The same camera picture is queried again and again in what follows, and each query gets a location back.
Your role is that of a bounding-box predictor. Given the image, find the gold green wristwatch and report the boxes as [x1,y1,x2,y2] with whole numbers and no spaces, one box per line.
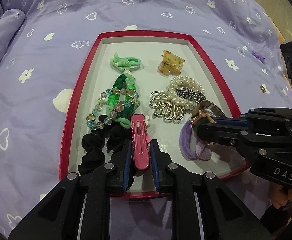
[190,99,226,131]

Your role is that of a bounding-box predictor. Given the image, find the glass bead bracelet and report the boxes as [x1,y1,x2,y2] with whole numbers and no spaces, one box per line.
[86,87,141,131]

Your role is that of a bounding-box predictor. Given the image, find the red jewelry box tray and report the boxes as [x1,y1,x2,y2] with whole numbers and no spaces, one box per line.
[59,30,249,199]

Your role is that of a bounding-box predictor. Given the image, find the right hand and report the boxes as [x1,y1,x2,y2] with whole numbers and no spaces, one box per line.
[269,183,292,209]

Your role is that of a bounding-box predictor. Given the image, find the pink hair clip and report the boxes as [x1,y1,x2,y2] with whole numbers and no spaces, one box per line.
[131,114,151,171]

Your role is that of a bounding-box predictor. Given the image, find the purple flower hair clip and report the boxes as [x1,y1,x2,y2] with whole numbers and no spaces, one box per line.
[251,50,266,64]

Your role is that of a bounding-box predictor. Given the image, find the silver filigree brooch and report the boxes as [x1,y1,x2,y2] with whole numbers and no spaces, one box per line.
[149,91,185,124]

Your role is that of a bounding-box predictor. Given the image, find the light green hair tie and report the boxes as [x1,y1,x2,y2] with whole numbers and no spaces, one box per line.
[109,52,142,72]

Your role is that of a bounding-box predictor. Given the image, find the lilac bow hair tie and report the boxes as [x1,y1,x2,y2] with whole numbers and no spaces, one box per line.
[178,119,220,161]

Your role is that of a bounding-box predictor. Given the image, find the purple floral duvet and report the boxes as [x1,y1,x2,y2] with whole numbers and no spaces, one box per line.
[0,0,292,236]

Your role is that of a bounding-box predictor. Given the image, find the amber hair claw clip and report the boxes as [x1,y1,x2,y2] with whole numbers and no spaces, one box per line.
[158,50,185,76]

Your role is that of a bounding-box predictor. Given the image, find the white pearl bracelet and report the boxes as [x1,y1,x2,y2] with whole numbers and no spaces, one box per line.
[164,75,206,111]

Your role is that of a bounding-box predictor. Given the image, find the green braided bracelet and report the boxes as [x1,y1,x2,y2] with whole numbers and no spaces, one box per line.
[105,73,138,128]

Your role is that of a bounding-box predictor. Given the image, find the black scrunchie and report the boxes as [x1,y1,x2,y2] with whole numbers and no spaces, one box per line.
[78,115,132,176]

